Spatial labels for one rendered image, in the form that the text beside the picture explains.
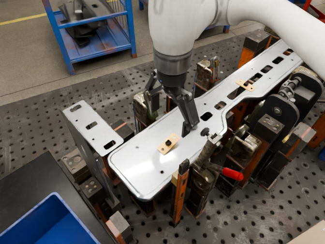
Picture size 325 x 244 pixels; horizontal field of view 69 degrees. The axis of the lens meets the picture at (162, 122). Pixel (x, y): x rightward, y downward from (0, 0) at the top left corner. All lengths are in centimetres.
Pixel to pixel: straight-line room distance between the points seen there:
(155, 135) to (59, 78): 212
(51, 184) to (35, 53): 271
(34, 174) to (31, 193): 6
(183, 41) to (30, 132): 110
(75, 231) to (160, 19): 56
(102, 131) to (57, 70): 215
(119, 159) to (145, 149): 10
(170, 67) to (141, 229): 70
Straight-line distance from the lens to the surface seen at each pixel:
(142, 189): 76
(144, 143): 85
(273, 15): 53
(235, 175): 65
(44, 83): 288
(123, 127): 92
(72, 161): 79
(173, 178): 72
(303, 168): 131
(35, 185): 83
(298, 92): 91
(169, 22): 47
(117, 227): 53
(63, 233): 73
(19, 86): 296
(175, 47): 50
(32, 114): 152
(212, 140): 60
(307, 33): 46
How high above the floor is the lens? 170
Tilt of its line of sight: 51 degrees down
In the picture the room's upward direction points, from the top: straight up
